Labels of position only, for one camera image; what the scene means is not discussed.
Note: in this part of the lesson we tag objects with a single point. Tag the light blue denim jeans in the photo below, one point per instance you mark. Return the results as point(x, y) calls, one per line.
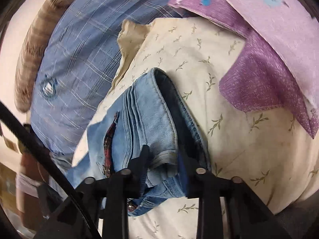
point(150, 112)

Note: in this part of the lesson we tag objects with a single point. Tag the cream leaf print bedsheet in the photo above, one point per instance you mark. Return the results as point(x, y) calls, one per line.
point(268, 149)

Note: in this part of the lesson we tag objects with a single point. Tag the blue plaid quilt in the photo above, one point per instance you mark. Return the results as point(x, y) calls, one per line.
point(78, 67)

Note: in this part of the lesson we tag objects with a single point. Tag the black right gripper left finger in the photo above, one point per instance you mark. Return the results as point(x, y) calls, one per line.
point(107, 199)

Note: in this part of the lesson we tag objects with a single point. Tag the purple pink shirt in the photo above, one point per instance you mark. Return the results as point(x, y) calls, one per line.
point(258, 80)

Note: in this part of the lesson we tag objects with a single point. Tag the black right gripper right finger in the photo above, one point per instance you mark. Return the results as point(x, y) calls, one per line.
point(225, 203)

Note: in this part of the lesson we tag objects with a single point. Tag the brown striped pillow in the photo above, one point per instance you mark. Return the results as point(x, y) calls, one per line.
point(33, 48)

